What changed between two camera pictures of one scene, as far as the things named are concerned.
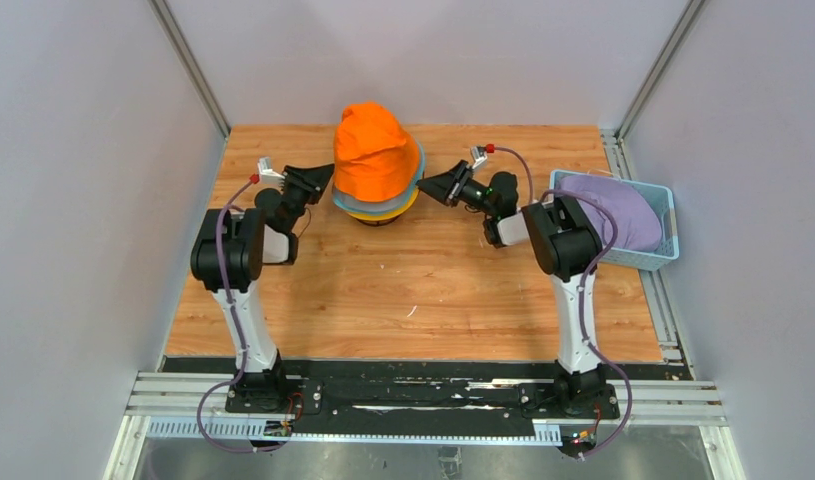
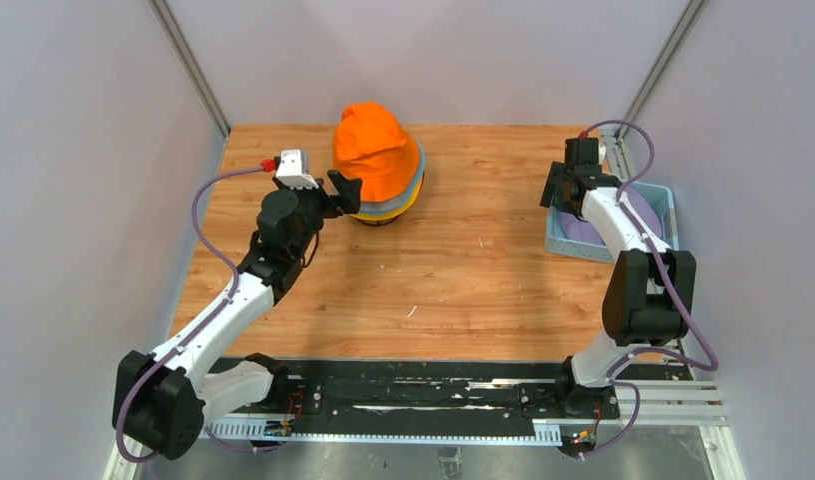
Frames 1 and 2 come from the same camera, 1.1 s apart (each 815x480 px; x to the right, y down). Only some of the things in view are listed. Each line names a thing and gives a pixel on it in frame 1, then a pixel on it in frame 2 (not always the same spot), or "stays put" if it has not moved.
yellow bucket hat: [409, 206] stays put
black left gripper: [308, 181] -> [345, 202]
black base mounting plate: [344, 396] stays put
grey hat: [370, 206] stays put
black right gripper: [448, 186] -> [553, 195]
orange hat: [374, 161] stays put
